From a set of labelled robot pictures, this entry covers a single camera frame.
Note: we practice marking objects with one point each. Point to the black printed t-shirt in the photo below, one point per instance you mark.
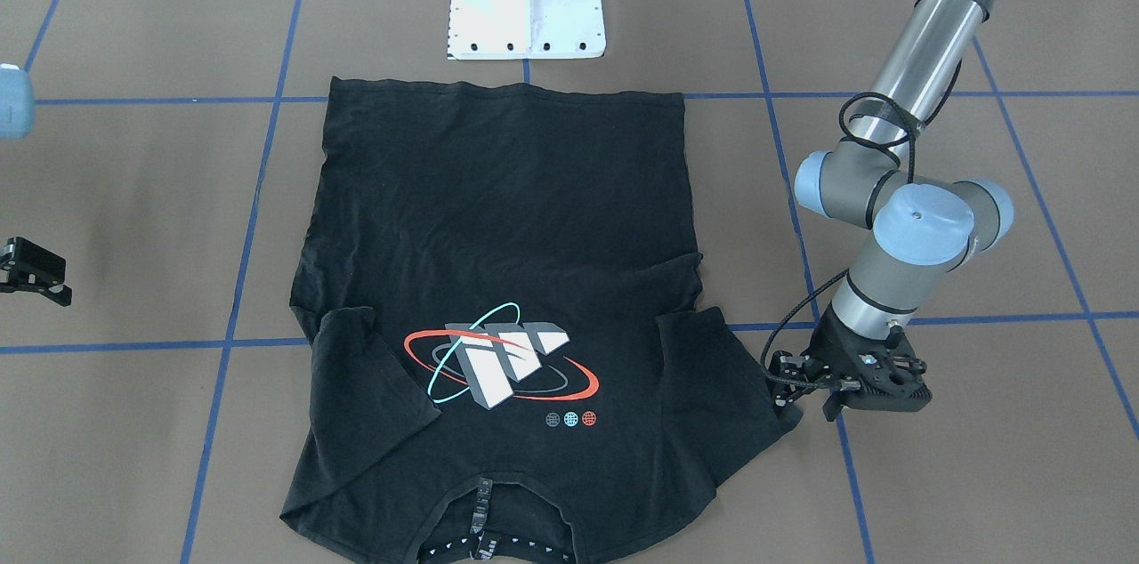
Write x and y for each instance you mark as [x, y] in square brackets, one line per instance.
[499, 286]

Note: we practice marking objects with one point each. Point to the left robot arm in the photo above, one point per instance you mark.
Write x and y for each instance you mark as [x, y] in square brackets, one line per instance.
[919, 229]

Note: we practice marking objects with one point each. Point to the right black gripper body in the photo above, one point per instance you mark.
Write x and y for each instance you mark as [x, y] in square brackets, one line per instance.
[27, 262]

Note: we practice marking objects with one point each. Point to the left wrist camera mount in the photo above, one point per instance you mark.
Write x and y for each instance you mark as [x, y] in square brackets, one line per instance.
[792, 377]

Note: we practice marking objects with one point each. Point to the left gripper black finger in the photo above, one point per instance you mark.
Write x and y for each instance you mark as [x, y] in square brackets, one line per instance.
[837, 401]

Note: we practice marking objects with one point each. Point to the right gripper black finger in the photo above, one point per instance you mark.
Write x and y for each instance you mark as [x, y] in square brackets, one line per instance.
[59, 294]

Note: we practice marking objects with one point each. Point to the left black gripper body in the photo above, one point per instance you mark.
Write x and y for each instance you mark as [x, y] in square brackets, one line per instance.
[825, 350]

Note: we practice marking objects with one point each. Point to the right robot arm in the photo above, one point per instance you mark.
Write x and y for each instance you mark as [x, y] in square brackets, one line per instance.
[17, 111]

